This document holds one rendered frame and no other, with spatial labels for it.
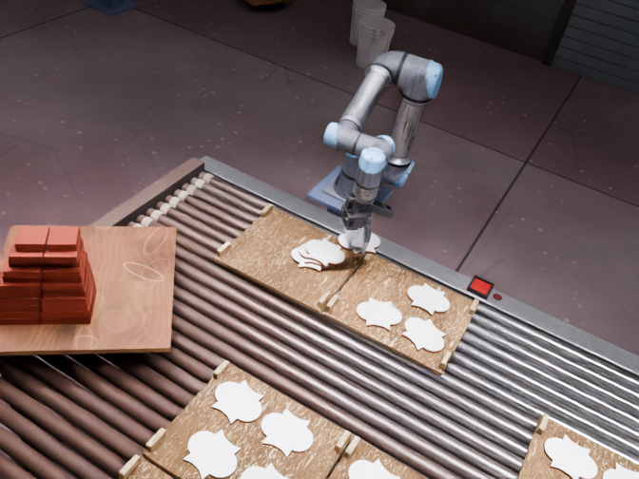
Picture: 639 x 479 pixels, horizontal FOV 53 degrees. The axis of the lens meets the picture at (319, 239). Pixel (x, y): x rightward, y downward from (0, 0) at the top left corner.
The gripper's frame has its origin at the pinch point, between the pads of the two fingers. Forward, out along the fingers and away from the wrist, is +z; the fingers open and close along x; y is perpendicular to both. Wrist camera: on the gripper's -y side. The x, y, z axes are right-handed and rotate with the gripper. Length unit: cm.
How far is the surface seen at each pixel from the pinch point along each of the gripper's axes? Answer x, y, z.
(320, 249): -6.3, 10.2, 8.2
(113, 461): 56, 82, 13
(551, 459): 81, -29, 9
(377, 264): 0.6, -9.1, 11.5
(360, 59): -328, -136, 102
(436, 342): 37.9, -14.4, 9.7
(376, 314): 23.4, 0.4, 10.0
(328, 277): 3.7, 10.0, 11.6
